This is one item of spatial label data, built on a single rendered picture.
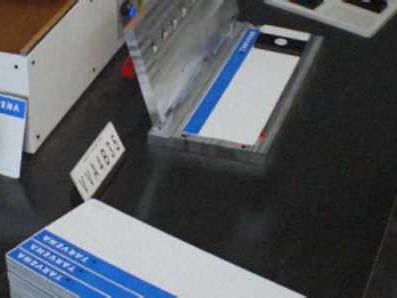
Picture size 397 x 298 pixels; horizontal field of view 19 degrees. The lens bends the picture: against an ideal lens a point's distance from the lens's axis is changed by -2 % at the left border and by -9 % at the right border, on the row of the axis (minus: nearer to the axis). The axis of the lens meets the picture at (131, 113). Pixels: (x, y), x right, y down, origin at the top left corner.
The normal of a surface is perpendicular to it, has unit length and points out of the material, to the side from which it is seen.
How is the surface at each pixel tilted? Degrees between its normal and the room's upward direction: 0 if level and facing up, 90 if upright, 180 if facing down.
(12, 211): 0
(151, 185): 0
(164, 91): 74
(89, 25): 90
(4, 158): 69
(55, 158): 0
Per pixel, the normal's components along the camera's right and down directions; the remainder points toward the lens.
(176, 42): 0.89, -0.07
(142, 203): -0.02, -0.85
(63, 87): 0.93, 0.18
